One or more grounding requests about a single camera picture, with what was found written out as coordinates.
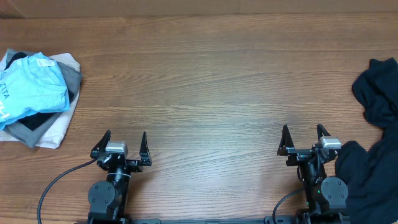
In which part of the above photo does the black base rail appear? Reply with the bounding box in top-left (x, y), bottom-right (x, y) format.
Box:
top-left (75, 215), bottom-right (351, 224)

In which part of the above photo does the light blue folded t-shirt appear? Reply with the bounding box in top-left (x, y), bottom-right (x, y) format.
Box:
top-left (0, 52), bottom-right (70, 131)

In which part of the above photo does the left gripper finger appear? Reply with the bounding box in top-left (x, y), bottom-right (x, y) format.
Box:
top-left (91, 129), bottom-right (111, 152)
top-left (139, 132), bottom-right (150, 157)

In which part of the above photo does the white folded t-shirt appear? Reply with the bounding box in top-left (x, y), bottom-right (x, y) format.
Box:
top-left (0, 52), bottom-right (81, 150)

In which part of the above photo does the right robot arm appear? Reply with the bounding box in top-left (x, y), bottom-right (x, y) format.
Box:
top-left (272, 124), bottom-right (350, 223)

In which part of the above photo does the black t-shirt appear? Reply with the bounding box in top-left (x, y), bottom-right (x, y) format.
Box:
top-left (335, 58), bottom-right (397, 224)

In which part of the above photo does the black folded shirt in pile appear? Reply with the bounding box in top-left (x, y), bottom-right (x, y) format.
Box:
top-left (4, 52), bottom-right (75, 131)

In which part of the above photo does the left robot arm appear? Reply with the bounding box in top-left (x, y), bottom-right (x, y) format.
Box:
top-left (87, 130), bottom-right (152, 224)

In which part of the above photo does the grey folded t-shirt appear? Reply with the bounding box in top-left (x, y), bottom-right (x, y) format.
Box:
top-left (2, 48), bottom-right (83, 149)

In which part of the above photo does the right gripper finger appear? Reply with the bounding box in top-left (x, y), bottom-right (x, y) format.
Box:
top-left (278, 124), bottom-right (295, 150)
top-left (317, 124), bottom-right (330, 140)

